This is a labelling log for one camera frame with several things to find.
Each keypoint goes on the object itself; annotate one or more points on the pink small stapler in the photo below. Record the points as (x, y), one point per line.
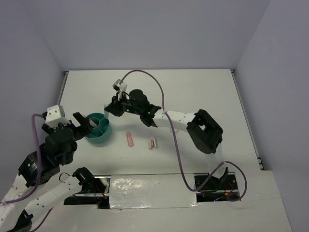
(152, 143)

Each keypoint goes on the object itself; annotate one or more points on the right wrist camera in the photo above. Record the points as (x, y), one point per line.
(120, 87)

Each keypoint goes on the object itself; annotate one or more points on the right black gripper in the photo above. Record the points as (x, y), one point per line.
(114, 108)

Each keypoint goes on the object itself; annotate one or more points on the red pen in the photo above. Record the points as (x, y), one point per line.
(92, 123)

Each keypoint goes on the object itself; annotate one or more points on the teal round organizer container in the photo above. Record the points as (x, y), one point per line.
(102, 132)

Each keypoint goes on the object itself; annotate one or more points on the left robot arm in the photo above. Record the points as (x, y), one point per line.
(20, 208)

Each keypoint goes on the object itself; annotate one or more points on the pink correction tape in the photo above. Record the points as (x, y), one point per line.
(129, 139)

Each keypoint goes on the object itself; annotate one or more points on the silver foil plate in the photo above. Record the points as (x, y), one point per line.
(150, 191)

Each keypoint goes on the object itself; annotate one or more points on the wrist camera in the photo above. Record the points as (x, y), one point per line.
(120, 87)
(55, 115)

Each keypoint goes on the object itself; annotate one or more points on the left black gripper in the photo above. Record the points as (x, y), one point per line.
(86, 128)

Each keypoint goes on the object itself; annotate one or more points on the green pen cap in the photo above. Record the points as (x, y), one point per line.
(106, 113)

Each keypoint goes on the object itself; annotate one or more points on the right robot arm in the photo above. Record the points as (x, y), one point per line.
(204, 131)

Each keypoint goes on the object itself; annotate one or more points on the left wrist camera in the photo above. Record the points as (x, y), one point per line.
(55, 115)

